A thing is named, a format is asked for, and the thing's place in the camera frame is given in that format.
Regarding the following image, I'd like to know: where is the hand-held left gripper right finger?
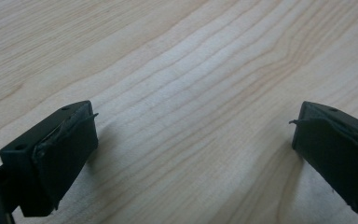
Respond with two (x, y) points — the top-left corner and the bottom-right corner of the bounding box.
(288, 101), (358, 219)

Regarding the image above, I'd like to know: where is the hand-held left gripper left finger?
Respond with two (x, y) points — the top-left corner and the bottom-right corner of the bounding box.
(0, 100), (100, 218)

